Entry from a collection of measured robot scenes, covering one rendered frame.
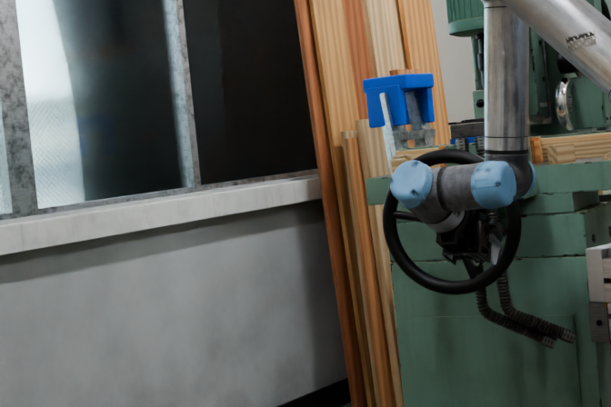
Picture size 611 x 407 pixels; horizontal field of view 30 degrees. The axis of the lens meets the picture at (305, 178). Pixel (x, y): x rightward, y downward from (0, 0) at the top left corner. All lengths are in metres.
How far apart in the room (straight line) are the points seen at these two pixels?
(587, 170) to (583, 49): 0.63
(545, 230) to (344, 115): 1.78
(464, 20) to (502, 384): 0.78
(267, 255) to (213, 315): 0.34
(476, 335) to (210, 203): 1.39
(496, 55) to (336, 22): 2.20
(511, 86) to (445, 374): 0.80
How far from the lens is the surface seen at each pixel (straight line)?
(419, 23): 4.61
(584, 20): 1.77
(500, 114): 1.96
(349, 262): 4.00
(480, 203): 1.85
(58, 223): 3.20
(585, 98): 2.68
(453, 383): 2.52
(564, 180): 2.37
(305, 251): 4.11
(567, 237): 2.38
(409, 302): 2.52
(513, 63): 1.95
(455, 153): 2.24
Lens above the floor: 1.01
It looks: 2 degrees down
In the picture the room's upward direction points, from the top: 6 degrees counter-clockwise
